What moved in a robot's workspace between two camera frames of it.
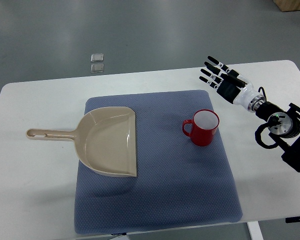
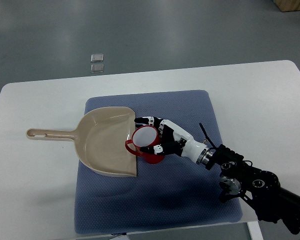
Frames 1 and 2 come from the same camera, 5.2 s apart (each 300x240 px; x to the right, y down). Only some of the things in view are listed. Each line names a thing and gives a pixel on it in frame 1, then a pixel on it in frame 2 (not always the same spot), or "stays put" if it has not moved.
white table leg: (255, 231) stays put
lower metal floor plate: (97, 68) stays put
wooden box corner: (285, 5) stays put
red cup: (205, 124) to (145, 136)
